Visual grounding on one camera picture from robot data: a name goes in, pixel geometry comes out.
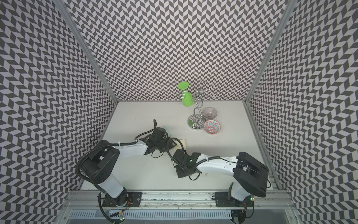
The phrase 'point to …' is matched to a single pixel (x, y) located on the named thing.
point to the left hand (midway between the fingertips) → (175, 146)
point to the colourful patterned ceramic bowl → (212, 127)
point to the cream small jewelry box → (179, 145)
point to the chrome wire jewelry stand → (196, 121)
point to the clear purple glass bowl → (209, 113)
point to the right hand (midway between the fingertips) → (182, 174)
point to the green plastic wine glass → (187, 98)
